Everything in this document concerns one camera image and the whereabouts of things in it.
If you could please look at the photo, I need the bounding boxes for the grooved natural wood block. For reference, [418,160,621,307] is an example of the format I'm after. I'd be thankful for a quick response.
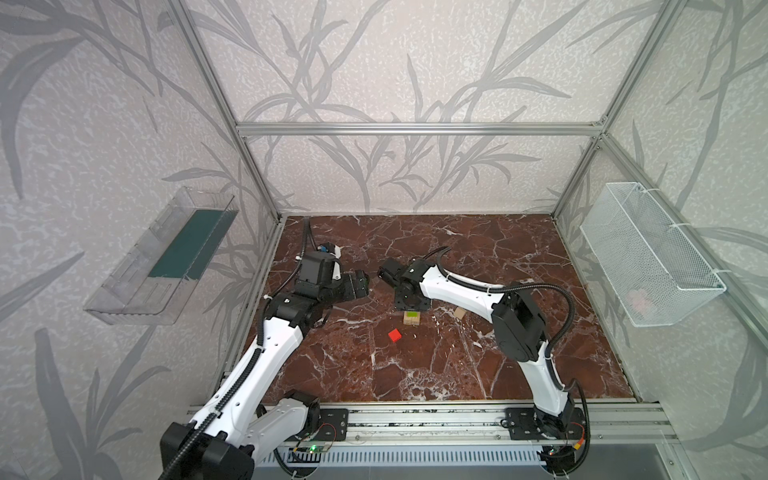
[403,312,421,326]

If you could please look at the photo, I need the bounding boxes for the red cube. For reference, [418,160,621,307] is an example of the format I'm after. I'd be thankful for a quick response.
[388,329,403,342]

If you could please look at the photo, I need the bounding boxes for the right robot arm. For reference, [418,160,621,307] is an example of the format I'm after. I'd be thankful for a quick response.
[378,258,575,438]

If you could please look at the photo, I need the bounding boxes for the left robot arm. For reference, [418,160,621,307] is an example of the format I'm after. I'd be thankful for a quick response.
[160,243,369,479]

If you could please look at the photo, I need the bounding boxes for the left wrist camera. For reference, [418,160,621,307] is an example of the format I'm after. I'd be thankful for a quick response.
[317,242,342,262]

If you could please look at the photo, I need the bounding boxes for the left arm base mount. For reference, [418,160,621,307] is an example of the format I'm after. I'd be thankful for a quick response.
[288,407,350,442]

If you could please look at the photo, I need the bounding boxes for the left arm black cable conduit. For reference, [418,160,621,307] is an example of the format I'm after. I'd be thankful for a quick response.
[157,217,319,480]

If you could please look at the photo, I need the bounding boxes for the clear plastic wall bin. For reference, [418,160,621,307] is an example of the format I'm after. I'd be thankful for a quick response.
[84,187,239,326]

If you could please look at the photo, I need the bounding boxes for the aluminium frame crossbar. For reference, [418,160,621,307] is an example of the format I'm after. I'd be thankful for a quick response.
[236,122,603,137]

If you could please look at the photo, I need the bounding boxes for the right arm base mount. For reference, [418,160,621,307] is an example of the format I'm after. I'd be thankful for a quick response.
[500,407,586,443]

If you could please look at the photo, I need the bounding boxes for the white wire wall basket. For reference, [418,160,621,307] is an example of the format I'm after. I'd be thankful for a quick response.
[581,182,727,328]

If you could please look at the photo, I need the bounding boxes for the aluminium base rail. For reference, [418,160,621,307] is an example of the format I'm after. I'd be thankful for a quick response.
[321,399,679,447]

